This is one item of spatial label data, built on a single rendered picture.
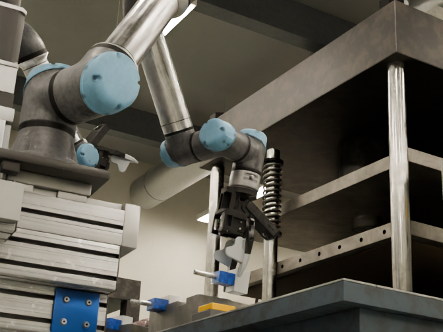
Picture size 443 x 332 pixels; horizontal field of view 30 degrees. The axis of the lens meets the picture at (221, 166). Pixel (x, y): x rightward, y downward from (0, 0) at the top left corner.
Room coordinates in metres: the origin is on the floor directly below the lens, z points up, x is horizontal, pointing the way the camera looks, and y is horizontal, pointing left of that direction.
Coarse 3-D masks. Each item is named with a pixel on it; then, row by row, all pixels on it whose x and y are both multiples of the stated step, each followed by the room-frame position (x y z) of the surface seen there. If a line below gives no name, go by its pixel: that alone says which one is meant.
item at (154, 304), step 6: (132, 300) 2.03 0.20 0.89; (138, 300) 2.04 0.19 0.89; (150, 300) 2.06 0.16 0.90; (156, 300) 2.05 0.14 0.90; (162, 300) 2.06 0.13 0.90; (168, 300) 2.06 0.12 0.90; (174, 300) 2.07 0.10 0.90; (180, 300) 2.08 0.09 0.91; (150, 306) 2.06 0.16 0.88; (156, 306) 2.05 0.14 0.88; (162, 306) 2.06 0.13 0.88
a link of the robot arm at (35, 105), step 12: (36, 72) 1.52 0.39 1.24; (48, 72) 1.52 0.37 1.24; (36, 84) 1.52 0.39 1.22; (48, 84) 1.49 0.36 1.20; (24, 96) 1.54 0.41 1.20; (36, 96) 1.52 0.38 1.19; (48, 96) 1.50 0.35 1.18; (24, 108) 1.54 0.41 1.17; (36, 108) 1.52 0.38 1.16; (48, 108) 1.51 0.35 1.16; (24, 120) 1.53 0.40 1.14; (48, 120) 1.52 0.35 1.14; (60, 120) 1.53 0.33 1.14
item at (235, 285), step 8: (200, 272) 1.88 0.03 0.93; (216, 272) 1.90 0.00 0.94; (224, 272) 1.89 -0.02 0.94; (232, 272) 1.92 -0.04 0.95; (248, 272) 1.90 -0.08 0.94; (216, 280) 1.89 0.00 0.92; (224, 280) 1.89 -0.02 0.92; (232, 280) 1.90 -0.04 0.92; (240, 280) 1.90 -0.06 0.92; (248, 280) 1.91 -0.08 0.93; (232, 288) 1.90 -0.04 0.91; (240, 288) 1.90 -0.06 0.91
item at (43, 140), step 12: (36, 120) 1.52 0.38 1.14; (24, 132) 1.53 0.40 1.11; (36, 132) 1.52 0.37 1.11; (48, 132) 1.52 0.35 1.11; (60, 132) 1.53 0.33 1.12; (72, 132) 1.56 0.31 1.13; (24, 144) 1.52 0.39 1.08; (36, 144) 1.51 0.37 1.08; (48, 144) 1.51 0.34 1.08; (60, 144) 1.52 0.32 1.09; (72, 144) 1.56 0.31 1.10; (48, 156) 1.50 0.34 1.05; (60, 156) 1.52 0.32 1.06; (72, 156) 1.56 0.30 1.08
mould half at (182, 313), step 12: (192, 300) 1.93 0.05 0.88; (204, 300) 1.92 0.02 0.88; (216, 300) 1.94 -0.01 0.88; (228, 300) 1.95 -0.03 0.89; (156, 312) 2.10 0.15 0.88; (168, 312) 2.04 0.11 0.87; (180, 312) 1.99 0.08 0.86; (192, 312) 1.93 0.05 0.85; (156, 324) 2.10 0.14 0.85; (168, 324) 2.04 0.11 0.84; (180, 324) 1.98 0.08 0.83
